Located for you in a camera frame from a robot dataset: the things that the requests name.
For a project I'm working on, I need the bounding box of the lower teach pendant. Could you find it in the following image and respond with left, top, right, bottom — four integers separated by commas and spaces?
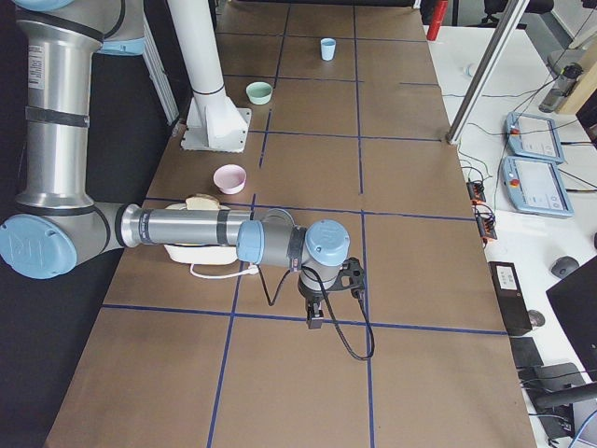
501, 156, 574, 218

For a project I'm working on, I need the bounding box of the orange black connector board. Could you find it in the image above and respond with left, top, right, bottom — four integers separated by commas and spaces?
466, 180, 497, 246

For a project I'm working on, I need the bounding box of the black box on desk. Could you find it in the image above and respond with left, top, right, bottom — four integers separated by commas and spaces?
488, 261, 532, 336

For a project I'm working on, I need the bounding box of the black monitor corner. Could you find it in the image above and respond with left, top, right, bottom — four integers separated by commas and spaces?
547, 257, 596, 379

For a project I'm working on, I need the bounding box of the green bowl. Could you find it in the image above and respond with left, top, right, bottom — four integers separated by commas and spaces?
245, 81, 273, 105

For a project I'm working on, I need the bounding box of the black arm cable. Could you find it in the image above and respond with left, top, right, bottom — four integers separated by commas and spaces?
257, 265, 377, 361

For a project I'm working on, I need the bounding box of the bread slice in toaster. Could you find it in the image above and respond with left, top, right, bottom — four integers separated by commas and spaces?
185, 194, 220, 211

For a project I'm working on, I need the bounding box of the black computer mouse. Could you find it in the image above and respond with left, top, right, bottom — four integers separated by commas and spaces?
549, 256, 579, 279

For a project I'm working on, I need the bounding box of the red cylinder bottle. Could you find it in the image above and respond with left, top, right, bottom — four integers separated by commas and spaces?
426, 0, 449, 41

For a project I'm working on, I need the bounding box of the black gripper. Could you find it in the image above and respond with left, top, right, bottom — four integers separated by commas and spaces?
298, 278, 325, 329

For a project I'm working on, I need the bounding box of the teach pendant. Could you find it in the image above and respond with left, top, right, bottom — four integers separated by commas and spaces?
505, 112, 564, 164
501, 156, 574, 218

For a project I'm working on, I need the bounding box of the white camera pole stand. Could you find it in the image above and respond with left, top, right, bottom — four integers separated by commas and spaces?
168, 0, 252, 153

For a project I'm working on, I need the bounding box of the grey water bottle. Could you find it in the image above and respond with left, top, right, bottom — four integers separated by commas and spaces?
538, 63, 583, 113

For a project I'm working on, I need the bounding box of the white toaster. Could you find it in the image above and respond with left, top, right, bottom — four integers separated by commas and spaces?
164, 203, 237, 265

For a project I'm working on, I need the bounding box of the aluminium frame post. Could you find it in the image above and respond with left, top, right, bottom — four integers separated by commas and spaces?
446, 0, 530, 145

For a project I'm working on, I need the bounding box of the light blue cup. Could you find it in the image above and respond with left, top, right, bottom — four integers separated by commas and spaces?
320, 37, 337, 62

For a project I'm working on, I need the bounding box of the upper teach pendant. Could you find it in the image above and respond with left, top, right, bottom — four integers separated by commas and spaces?
505, 112, 564, 164

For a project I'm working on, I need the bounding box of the pink bowl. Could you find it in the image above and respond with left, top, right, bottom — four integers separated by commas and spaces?
213, 164, 247, 195

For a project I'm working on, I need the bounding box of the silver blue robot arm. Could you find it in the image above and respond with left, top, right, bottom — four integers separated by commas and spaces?
1, 1, 351, 329

